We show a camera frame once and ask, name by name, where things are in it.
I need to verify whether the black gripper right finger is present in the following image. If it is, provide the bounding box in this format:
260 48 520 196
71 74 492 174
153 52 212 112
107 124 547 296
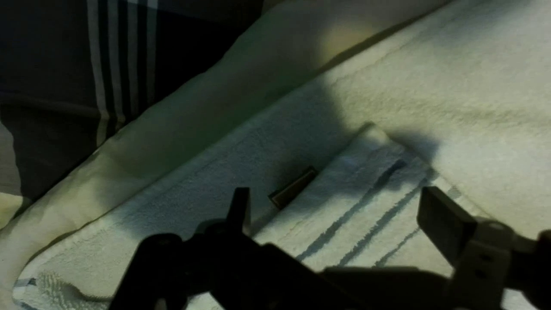
415 186 551 310

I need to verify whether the pale striped towel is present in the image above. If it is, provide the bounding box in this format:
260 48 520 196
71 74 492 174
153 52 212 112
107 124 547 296
10 0 551 310

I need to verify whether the plaid checkered blanket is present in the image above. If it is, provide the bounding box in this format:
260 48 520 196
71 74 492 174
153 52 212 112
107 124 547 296
0 0 267 215

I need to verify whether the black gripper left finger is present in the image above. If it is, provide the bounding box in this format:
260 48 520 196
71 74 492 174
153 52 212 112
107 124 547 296
108 186 368 310

